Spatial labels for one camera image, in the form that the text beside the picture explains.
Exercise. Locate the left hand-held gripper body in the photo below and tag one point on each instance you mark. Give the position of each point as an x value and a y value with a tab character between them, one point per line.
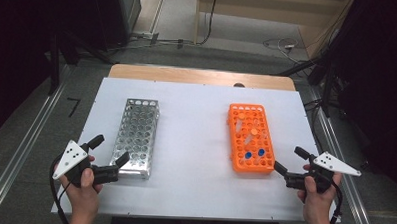
70	156

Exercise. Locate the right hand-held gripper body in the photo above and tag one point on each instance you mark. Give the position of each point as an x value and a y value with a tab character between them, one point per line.
331	163

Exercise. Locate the orange plastic tube rack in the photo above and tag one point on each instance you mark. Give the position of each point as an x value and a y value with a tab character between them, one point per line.
266	164

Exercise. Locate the blue-capped clear tube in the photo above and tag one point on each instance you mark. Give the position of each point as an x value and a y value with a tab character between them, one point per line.
248	155
261	152

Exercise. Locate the silver metal tube rack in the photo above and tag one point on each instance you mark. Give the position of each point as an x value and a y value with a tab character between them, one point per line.
135	133

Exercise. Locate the orange-capped clear tube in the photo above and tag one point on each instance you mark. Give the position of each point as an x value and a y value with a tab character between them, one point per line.
254	131
241	116

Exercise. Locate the person's right hand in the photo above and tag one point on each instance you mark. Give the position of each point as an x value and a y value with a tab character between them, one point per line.
318	203

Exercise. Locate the person's left hand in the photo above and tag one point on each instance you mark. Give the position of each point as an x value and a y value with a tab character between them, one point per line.
83	196

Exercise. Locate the black metal stand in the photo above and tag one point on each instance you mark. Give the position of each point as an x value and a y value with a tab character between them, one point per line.
54	63
327	86

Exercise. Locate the white table board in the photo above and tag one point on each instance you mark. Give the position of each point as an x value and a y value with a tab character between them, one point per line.
192	142

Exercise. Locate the wooden table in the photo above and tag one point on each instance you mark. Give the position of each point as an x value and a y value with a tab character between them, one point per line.
187	75

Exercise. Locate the grey power strip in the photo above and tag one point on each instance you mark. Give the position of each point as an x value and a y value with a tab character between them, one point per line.
145	35

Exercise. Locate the dark cabinet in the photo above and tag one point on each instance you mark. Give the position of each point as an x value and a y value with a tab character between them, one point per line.
123	16

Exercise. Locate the dark curtain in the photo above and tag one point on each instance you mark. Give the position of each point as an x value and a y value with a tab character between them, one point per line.
15	35

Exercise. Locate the metal floor rail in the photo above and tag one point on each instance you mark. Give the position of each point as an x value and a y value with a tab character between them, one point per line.
357	204
27	136

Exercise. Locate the light wooden frame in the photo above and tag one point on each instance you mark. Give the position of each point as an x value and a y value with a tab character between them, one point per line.
256	12

